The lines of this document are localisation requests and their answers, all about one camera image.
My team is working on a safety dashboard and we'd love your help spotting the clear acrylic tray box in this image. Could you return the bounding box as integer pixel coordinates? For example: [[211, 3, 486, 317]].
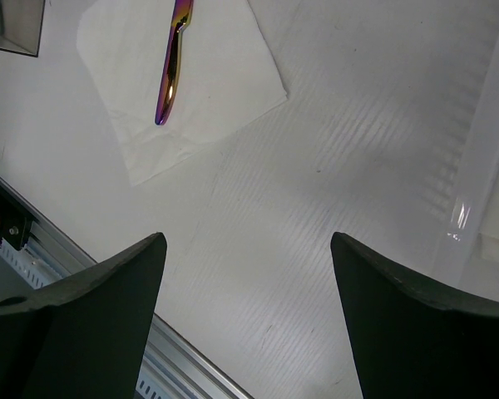
[[0, 0, 46, 57]]

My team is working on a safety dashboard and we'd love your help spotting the white paper napkin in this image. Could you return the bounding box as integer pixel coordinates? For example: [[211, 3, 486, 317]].
[[77, 1, 287, 185]]

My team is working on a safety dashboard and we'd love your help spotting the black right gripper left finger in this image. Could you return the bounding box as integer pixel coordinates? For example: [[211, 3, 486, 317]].
[[0, 231, 167, 399]]

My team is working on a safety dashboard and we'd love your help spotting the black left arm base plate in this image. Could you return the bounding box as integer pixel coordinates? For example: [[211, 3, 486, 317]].
[[0, 185, 34, 251]]

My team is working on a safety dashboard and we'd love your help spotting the white perforated plastic basket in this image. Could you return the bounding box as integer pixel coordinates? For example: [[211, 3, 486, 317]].
[[419, 0, 499, 307]]

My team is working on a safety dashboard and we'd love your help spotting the iridescent rainbow steak knife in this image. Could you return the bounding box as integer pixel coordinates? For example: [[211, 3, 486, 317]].
[[155, 0, 194, 126]]

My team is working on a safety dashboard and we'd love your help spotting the aluminium front rail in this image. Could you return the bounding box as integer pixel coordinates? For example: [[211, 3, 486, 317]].
[[0, 179, 247, 398]]

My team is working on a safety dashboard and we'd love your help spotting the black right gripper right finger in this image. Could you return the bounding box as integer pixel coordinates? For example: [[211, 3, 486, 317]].
[[330, 233, 499, 398]]

